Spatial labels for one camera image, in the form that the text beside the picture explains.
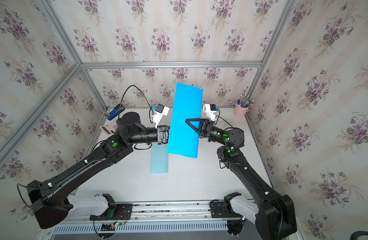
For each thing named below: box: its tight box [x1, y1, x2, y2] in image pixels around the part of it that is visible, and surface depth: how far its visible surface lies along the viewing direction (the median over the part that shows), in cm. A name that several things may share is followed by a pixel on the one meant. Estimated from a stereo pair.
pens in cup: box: [237, 93, 255, 108], surface depth 113 cm
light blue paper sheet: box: [151, 142, 169, 174], surface depth 90 cm
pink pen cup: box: [233, 103, 250, 118], surface depth 111 cm
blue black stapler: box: [106, 103, 125, 121], surface depth 117 cm
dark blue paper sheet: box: [166, 82, 203, 159], surface depth 56 cm
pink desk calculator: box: [99, 123, 118, 135], surface depth 106 cm
